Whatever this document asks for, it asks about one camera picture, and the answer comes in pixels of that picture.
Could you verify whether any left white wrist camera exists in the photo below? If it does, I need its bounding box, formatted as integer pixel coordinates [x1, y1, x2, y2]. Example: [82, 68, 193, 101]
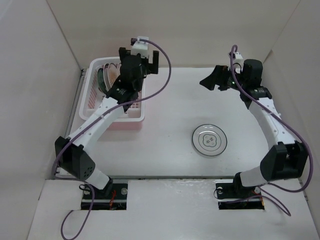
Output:
[130, 36, 150, 59]

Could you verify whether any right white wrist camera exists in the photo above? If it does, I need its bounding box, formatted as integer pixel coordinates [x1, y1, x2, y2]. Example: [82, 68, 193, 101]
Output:
[228, 51, 244, 63]

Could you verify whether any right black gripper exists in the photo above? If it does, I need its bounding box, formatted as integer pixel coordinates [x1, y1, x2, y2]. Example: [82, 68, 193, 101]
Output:
[199, 64, 247, 92]

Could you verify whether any pink white dish rack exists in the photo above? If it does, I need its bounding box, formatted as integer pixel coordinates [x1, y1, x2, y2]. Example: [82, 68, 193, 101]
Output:
[79, 56, 145, 131]

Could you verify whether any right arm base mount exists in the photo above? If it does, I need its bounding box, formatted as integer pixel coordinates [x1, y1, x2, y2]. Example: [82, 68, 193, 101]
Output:
[214, 180, 265, 210]

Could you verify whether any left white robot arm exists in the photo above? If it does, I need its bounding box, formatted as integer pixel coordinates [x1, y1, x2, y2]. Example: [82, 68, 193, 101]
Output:
[54, 47, 159, 199]

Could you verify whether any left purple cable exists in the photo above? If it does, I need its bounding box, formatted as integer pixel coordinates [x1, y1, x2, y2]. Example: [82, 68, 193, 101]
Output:
[51, 38, 172, 240]

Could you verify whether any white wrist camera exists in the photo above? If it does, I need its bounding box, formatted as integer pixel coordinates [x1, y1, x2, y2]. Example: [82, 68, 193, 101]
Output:
[228, 51, 244, 63]
[130, 36, 150, 59]

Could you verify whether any white grey pattern plate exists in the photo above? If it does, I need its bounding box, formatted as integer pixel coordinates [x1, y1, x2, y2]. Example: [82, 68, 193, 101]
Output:
[191, 124, 228, 158]

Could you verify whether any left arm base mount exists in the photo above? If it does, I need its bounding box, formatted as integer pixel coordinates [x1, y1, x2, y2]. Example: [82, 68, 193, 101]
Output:
[79, 182, 128, 211]

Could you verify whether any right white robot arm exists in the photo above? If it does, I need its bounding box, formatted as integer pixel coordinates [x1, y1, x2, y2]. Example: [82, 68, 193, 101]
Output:
[200, 59, 309, 200]

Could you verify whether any orange sunburst plate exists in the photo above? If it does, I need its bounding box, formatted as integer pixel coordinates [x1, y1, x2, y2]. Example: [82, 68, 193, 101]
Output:
[106, 63, 121, 89]

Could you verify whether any blue patterned small plate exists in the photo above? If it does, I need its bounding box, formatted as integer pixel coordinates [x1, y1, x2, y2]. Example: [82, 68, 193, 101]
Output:
[97, 68, 107, 94]

